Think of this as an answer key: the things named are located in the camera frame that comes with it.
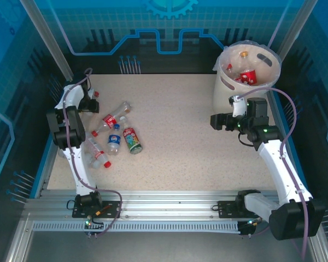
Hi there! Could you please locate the white plastic bin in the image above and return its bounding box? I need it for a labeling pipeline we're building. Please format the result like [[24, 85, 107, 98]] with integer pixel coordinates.
[[212, 39, 283, 114]]

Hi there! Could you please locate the clear plastic bin liner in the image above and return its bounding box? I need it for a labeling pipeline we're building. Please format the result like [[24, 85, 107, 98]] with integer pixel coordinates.
[[212, 39, 283, 91]]

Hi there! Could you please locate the blue label cola bottle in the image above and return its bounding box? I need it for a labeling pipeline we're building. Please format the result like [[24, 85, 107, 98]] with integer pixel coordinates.
[[107, 123, 122, 157]]

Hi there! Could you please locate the clear bottle, thin red label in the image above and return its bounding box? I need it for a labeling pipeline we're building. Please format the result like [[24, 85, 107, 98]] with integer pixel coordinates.
[[85, 136, 112, 169]]

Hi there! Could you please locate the cartoon label juice bottle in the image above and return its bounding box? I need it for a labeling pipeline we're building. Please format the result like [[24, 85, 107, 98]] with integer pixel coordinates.
[[119, 115, 144, 156]]

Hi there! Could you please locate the clear unlabelled plastic bottle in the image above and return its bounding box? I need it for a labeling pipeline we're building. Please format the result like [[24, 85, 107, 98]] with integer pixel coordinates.
[[84, 154, 103, 169]]

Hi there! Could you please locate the grey metal front panel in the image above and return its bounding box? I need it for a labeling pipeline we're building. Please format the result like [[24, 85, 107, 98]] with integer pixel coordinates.
[[21, 231, 317, 262]]

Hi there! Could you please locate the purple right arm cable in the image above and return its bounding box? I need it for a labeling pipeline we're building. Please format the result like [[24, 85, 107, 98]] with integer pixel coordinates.
[[236, 87, 310, 260]]

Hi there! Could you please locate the aluminium frame post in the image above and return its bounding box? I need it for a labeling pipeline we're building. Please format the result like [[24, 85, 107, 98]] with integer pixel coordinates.
[[267, 0, 319, 55], [18, 0, 78, 83]]

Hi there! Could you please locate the aluminium side rail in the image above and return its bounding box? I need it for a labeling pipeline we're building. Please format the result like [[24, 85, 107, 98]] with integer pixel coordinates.
[[30, 78, 79, 201]]

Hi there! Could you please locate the aluminium front rail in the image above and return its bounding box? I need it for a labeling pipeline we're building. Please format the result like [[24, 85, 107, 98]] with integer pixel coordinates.
[[26, 189, 290, 221]]

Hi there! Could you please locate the white slotted cable duct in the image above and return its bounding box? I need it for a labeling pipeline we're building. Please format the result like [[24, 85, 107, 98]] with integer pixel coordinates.
[[32, 220, 242, 233]]

